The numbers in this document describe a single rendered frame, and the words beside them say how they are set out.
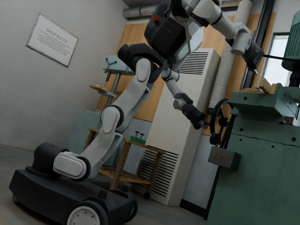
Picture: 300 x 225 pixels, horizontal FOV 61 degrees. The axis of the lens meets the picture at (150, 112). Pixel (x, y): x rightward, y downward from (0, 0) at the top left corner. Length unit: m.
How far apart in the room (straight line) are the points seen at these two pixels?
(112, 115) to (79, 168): 0.35
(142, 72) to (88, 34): 2.71
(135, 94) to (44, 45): 2.41
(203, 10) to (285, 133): 0.64
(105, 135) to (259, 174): 0.81
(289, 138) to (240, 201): 0.35
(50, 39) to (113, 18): 1.19
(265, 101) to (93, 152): 0.94
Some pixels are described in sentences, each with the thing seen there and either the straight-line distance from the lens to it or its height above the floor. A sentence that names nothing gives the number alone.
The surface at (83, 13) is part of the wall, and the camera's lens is 4.09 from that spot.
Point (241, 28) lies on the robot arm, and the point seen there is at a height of 1.16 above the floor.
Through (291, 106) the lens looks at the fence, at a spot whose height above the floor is 0.91.
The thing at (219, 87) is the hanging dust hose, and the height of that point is 1.38.
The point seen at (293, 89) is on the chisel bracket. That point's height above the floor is 1.04.
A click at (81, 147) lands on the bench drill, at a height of 0.27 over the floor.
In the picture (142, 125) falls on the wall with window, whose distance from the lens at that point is 3.51.
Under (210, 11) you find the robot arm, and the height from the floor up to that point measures 1.13.
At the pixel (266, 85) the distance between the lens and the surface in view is 1.18.
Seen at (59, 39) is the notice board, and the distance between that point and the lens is 3.82.
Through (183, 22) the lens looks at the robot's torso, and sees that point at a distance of 1.49.
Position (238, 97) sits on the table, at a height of 0.87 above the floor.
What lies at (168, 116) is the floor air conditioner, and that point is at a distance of 2.93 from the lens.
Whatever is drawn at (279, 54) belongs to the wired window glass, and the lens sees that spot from 3.18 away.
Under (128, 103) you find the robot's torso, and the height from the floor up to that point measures 0.72.
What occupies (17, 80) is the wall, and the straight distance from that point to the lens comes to 3.58.
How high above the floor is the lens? 0.52
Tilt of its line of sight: 8 degrees up
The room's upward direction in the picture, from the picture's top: 18 degrees clockwise
